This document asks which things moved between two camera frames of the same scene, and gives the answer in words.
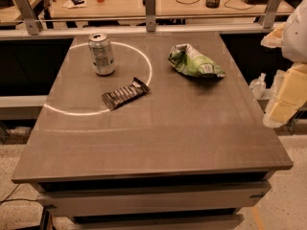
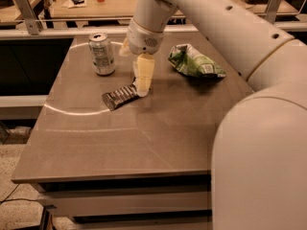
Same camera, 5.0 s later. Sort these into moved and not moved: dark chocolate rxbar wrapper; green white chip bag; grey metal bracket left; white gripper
Moved: white gripper
Not moved: green white chip bag; grey metal bracket left; dark chocolate rxbar wrapper
